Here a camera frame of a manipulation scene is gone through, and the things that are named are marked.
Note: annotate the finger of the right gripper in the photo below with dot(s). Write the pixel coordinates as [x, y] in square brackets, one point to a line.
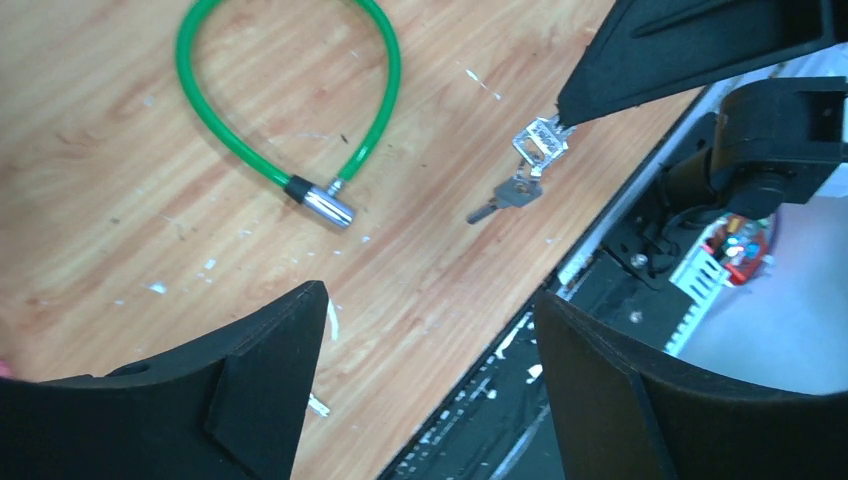
[647, 50]

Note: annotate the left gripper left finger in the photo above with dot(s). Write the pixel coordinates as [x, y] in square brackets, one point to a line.
[230, 404]

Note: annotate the right circuit board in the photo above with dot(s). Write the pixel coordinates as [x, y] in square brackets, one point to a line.
[741, 246]

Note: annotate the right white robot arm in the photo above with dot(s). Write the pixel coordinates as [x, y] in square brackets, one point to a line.
[776, 140]

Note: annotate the silver key pair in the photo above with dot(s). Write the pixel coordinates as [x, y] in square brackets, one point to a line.
[542, 142]

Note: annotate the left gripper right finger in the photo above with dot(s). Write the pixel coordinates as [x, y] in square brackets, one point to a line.
[624, 410]

